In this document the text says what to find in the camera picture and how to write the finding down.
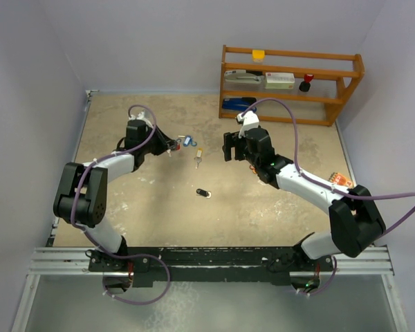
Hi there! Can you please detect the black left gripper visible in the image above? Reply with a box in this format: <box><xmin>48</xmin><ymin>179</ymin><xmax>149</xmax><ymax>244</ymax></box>
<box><xmin>140</xmin><ymin>124</ymin><xmax>176</xmax><ymax>156</ymax></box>

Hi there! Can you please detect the blue tag key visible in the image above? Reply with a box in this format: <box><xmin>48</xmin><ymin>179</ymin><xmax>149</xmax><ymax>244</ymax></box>
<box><xmin>177</xmin><ymin>135</ymin><xmax>192</xmax><ymax>147</ymax></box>

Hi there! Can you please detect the red tag key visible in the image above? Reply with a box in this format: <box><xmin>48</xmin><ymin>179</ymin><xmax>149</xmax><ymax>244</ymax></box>
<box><xmin>176</xmin><ymin>138</ymin><xmax>182</xmax><ymax>151</ymax></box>

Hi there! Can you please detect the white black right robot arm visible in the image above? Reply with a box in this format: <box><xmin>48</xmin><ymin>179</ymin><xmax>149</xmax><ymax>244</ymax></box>
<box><xmin>222</xmin><ymin>127</ymin><xmax>386</xmax><ymax>270</ymax></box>

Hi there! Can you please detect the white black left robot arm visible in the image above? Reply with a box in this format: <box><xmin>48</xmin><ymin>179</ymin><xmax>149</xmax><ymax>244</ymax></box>
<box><xmin>53</xmin><ymin>119</ymin><xmax>179</xmax><ymax>271</ymax></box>

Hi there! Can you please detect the blue black stapler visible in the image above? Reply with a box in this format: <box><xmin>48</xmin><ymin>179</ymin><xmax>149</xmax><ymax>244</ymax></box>
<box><xmin>222</xmin><ymin>97</ymin><xmax>257</xmax><ymax>112</ymax></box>

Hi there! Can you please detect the yellow tag key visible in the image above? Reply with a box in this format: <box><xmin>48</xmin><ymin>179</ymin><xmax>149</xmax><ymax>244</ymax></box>
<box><xmin>194</xmin><ymin>148</ymin><xmax>203</xmax><ymax>169</ymax></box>

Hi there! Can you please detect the black key fob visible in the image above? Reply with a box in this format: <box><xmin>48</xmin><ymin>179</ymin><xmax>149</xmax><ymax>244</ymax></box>
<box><xmin>196</xmin><ymin>188</ymin><xmax>212</xmax><ymax>198</ymax></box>

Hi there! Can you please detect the grey stapler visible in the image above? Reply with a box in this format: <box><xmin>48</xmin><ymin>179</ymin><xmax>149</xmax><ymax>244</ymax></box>
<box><xmin>223</xmin><ymin>69</ymin><xmax>264</xmax><ymax>92</ymax></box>

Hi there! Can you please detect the wooden shelf rack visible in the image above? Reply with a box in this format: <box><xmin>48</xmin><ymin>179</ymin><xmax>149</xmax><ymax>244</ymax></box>
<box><xmin>219</xmin><ymin>46</ymin><xmax>365</xmax><ymax>126</ymax></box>

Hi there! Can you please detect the white red cardboard box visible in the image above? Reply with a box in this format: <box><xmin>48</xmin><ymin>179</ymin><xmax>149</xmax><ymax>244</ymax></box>
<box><xmin>265</xmin><ymin>72</ymin><xmax>295</xmax><ymax>90</ymax></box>

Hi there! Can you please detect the red black stamp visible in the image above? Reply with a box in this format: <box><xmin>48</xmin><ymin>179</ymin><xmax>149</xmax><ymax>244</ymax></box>
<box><xmin>299</xmin><ymin>74</ymin><xmax>314</xmax><ymax>92</ymax></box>

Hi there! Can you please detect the yellow lidded jar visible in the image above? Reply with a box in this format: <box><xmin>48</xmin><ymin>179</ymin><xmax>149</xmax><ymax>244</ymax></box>
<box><xmin>252</xmin><ymin>49</ymin><xmax>266</xmax><ymax>64</ymax></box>

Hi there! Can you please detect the orange packet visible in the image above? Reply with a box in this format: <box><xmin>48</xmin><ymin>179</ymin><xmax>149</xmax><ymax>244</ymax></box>
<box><xmin>329</xmin><ymin>172</ymin><xmax>354</xmax><ymax>188</ymax></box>

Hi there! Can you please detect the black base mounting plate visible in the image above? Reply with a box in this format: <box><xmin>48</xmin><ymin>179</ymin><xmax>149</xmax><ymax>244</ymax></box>
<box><xmin>85</xmin><ymin>246</ymin><xmax>334</xmax><ymax>288</ymax></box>

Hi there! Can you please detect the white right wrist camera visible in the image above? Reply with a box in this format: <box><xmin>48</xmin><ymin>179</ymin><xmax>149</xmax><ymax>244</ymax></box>
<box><xmin>236</xmin><ymin>111</ymin><xmax>259</xmax><ymax>137</ymax></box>

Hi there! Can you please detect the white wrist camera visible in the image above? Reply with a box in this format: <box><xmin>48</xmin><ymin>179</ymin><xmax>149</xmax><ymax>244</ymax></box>
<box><xmin>236</xmin><ymin>111</ymin><xmax>259</xmax><ymax>137</ymax></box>
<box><xmin>128</xmin><ymin>110</ymin><xmax>154</xmax><ymax>122</ymax></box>

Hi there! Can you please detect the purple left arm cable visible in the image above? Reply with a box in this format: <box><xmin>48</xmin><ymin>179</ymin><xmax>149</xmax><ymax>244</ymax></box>
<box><xmin>71</xmin><ymin>105</ymin><xmax>172</xmax><ymax>307</ymax></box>

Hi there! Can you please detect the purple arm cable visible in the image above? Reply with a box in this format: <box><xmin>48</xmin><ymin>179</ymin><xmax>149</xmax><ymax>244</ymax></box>
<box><xmin>240</xmin><ymin>98</ymin><xmax>415</xmax><ymax>298</ymax></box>
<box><xmin>71</xmin><ymin>105</ymin><xmax>172</xmax><ymax>307</ymax></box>

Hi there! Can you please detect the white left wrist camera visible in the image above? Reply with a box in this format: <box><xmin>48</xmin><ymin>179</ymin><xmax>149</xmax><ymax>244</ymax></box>
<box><xmin>128</xmin><ymin>110</ymin><xmax>154</xmax><ymax>122</ymax></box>

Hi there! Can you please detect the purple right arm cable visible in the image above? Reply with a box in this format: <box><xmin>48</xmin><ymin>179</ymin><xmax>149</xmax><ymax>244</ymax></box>
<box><xmin>240</xmin><ymin>98</ymin><xmax>415</xmax><ymax>298</ymax></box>

